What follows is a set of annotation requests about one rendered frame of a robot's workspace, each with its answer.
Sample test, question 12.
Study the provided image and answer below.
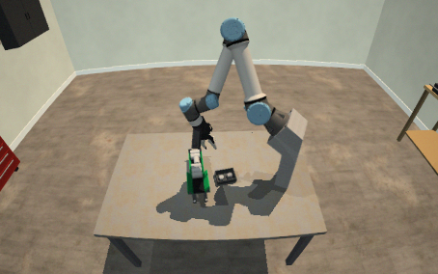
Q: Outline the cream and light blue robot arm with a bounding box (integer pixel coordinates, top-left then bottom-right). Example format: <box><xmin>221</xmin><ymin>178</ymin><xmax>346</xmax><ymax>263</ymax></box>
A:
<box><xmin>179</xmin><ymin>17</ymin><xmax>289</xmax><ymax>136</ymax></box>

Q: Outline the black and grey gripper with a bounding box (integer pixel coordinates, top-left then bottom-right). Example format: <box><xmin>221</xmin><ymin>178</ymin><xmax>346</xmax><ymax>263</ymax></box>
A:
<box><xmin>192</xmin><ymin>116</ymin><xmax>217</xmax><ymax>150</ymax></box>

